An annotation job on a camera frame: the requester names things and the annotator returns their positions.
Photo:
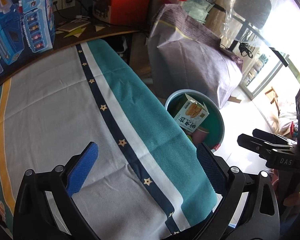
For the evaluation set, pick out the blue toy box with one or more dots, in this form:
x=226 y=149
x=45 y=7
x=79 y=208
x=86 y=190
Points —
x=26 y=29

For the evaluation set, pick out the teal round trash bin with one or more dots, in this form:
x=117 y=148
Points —
x=214 y=122

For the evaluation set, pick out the teal grey striped tablecloth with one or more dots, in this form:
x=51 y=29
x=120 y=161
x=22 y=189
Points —
x=146 y=183

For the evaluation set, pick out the red box on shelf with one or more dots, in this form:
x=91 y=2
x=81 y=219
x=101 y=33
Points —
x=130 y=13

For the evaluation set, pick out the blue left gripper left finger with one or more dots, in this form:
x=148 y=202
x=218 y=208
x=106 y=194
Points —
x=79 y=168

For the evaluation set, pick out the pink paper cup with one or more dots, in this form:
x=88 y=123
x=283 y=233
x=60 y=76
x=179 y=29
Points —
x=199 y=135

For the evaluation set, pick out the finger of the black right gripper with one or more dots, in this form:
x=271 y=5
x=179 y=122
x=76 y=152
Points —
x=259 y=146

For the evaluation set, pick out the person's right hand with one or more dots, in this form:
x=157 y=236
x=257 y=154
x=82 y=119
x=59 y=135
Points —
x=291 y=200

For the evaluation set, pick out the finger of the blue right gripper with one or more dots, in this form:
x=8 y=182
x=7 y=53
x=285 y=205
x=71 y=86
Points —
x=273 y=138

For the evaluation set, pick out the green biscuit box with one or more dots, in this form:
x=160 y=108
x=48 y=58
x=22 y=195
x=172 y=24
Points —
x=189 y=113

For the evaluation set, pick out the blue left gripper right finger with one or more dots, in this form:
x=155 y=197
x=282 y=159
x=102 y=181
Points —
x=214 y=172

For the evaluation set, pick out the large purple fabric bag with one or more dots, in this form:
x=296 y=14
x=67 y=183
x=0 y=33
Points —
x=184 y=54

